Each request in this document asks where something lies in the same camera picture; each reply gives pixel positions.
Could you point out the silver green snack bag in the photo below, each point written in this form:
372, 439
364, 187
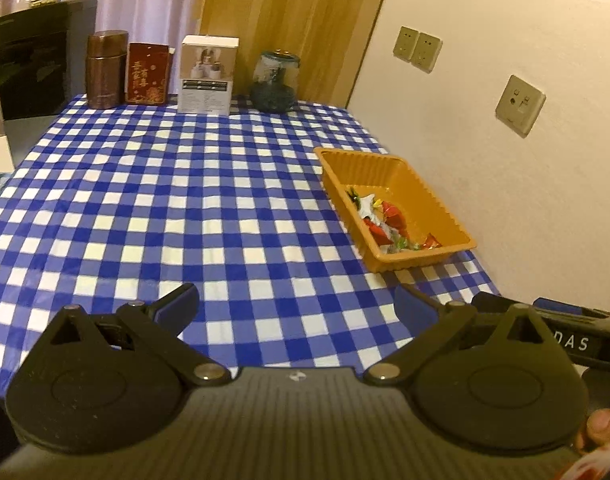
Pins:
365, 206

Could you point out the orange plastic tray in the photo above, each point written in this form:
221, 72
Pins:
390, 178

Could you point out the blue white checkered tablecloth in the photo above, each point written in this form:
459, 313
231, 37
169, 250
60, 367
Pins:
116, 205

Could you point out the right hand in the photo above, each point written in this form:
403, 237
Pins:
596, 431

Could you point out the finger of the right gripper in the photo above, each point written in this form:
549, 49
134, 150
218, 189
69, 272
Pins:
555, 310

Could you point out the double wall outlet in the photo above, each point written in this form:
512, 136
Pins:
417, 48

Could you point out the wooden wall panel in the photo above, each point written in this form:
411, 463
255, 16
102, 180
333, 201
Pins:
330, 37

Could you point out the red double-happiness candy pack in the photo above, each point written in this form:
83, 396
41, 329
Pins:
377, 232

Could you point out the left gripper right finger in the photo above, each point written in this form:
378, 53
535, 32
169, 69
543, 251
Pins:
494, 382

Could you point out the red snack pack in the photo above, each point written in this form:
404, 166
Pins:
392, 216

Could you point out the green candy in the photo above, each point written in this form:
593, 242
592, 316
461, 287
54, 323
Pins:
402, 244

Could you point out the wall data socket plate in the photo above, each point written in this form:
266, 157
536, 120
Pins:
520, 105

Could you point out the dark green glass jar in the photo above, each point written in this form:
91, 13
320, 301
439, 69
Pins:
275, 79

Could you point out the small red cartoon snack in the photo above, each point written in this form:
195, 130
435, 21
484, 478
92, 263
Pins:
430, 242

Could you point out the white product box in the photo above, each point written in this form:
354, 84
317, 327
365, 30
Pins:
206, 68

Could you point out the brown metal canister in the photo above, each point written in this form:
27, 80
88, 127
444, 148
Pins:
106, 58

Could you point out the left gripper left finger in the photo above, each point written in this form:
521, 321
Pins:
94, 383

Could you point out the red gift box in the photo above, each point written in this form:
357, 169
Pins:
148, 73

